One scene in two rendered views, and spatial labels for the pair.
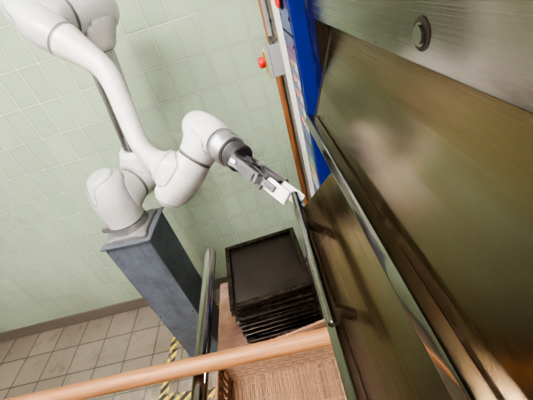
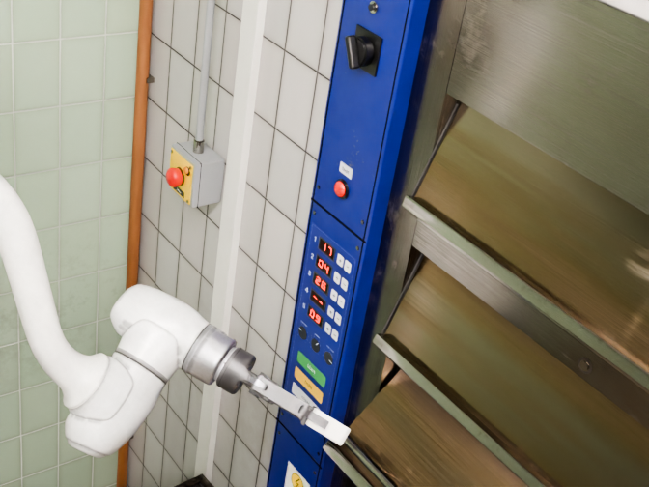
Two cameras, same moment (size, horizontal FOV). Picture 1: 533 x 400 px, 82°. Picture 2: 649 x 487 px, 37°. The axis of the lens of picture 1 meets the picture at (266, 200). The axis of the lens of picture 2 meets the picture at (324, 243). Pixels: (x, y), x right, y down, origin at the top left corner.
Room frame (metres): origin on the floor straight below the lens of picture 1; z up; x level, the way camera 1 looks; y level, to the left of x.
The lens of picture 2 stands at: (-0.26, 0.88, 2.42)
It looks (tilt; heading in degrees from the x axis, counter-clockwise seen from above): 31 degrees down; 314
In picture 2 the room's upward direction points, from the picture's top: 10 degrees clockwise
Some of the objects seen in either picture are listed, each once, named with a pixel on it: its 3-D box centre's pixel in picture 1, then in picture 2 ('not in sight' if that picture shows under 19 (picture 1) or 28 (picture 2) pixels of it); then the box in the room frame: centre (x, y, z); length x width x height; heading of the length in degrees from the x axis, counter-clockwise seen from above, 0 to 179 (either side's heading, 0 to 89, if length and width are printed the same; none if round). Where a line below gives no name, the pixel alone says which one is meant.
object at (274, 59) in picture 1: (274, 59); (195, 173); (1.18, -0.18, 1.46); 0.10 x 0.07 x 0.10; 175
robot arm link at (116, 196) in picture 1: (113, 195); not in sight; (1.12, 0.58, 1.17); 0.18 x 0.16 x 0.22; 147
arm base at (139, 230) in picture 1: (125, 223); not in sight; (1.12, 0.60, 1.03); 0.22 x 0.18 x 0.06; 81
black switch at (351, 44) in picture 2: not in sight; (360, 37); (0.73, -0.13, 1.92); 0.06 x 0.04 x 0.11; 175
